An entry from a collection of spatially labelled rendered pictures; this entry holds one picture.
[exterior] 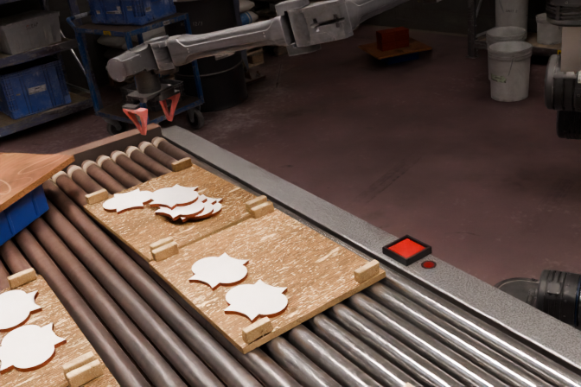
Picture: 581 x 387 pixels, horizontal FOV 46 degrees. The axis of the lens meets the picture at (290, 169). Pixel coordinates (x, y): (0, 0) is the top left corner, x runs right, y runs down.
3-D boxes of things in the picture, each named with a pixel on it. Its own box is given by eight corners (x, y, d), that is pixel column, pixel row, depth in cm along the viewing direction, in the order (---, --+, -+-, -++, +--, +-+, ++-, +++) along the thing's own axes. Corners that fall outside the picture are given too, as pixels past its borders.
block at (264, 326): (269, 326, 127) (267, 314, 126) (274, 331, 126) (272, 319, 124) (241, 340, 124) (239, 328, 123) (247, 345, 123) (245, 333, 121)
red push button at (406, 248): (407, 243, 152) (406, 237, 151) (426, 253, 147) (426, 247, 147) (387, 253, 149) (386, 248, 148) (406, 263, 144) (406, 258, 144)
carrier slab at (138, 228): (194, 168, 204) (193, 162, 203) (273, 209, 173) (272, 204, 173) (84, 210, 186) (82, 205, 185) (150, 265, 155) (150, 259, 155)
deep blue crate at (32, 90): (53, 93, 591) (41, 53, 576) (75, 102, 560) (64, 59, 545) (-5, 111, 561) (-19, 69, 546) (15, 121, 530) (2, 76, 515)
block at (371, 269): (375, 269, 140) (374, 257, 139) (381, 273, 139) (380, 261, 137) (354, 281, 137) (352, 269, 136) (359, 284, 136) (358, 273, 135)
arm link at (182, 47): (326, 45, 141) (312, -7, 137) (314, 53, 137) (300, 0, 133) (171, 72, 164) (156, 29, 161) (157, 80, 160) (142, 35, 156)
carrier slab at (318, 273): (275, 212, 171) (274, 207, 171) (386, 276, 140) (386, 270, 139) (150, 268, 154) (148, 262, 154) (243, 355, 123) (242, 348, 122)
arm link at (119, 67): (182, 69, 161) (170, 34, 158) (152, 84, 152) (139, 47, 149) (145, 76, 167) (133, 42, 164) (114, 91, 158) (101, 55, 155)
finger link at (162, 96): (185, 119, 173) (179, 84, 170) (167, 129, 168) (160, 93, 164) (166, 116, 177) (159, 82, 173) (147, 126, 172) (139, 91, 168)
